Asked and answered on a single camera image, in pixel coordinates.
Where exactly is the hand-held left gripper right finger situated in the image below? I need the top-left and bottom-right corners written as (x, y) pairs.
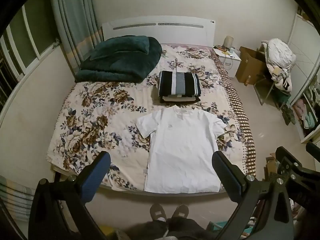
top-left (211, 151), bottom-right (295, 240)

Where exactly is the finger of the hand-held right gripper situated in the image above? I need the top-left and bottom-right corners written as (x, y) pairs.
top-left (305, 142), bottom-right (320, 157)
top-left (274, 146), bottom-right (320, 207)

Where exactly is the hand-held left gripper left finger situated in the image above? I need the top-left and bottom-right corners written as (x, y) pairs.
top-left (28, 151), bottom-right (112, 240)

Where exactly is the white T-shirt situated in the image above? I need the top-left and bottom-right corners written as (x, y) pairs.
top-left (136, 106), bottom-right (227, 194)

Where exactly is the small cardboard box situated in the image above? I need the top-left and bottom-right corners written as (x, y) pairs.
top-left (264, 156), bottom-right (278, 181)

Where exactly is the pair of dark shoes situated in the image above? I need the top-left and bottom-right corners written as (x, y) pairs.
top-left (282, 104), bottom-right (297, 126)

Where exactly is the grey slipper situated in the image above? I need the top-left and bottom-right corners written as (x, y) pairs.
top-left (172, 204), bottom-right (190, 221)
top-left (149, 203), bottom-right (168, 222)

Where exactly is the floral bed sheet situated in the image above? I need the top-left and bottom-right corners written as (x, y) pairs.
top-left (46, 43), bottom-right (257, 191)

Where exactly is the white wardrobe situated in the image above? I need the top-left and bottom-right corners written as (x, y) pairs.
top-left (287, 9), bottom-right (320, 144)

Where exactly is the metal folding chair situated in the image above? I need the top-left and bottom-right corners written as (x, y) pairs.
top-left (253, 75), bottom-right (291, 109)

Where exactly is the pale striped cloth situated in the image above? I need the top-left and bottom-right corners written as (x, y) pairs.
top-left (0, 174), bottom-right (36, 216)

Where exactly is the beige folded garment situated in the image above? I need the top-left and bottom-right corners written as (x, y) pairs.
top-left (162, 94), bottom-right (198, 103)

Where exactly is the brown cardboard box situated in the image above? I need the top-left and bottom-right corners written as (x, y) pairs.
top-left (235, 45), bottom-right (270, 86)

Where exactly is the white nightstand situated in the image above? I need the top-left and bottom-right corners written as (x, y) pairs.
top-left (212, 46), bottom-right (242, 80)

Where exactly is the dark green blanket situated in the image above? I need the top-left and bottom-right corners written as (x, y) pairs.
top-left (74, 35), bottom-right (162, 83)

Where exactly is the beige table lamp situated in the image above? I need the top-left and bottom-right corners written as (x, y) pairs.
top-left (223, 36), bottom-right (234, 51)

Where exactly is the green striped curtain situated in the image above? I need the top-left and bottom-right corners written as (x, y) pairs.
top-left (49, 0), bottom-right (104, 68)

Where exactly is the white headboard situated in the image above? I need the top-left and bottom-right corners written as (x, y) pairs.
top-left (102, 16), bottom-right (216, 48)

